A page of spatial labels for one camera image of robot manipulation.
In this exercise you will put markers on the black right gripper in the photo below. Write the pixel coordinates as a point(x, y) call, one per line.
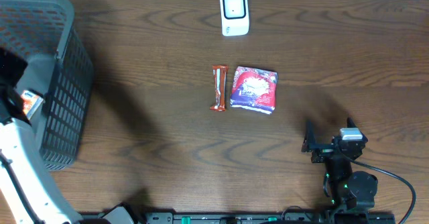
point(310, 141)

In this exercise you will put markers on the red purple snack packet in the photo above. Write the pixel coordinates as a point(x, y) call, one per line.
point(254, 89)

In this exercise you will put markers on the brown orange candy bar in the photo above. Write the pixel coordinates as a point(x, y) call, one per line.
point(220, 75)

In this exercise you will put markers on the orange white small packet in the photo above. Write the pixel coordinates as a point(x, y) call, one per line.
point(31, 103)

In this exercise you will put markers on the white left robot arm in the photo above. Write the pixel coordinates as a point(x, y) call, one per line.
point(28, 188)

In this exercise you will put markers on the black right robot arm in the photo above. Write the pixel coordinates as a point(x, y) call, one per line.
point(352, 193)

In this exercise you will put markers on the white barcode scanner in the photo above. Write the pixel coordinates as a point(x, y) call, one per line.
point(234, 17)

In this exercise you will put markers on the dark grey plastic basket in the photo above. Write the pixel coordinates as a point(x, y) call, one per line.
point(58, 69)

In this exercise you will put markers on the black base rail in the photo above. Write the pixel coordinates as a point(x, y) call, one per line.
point(170, 218)

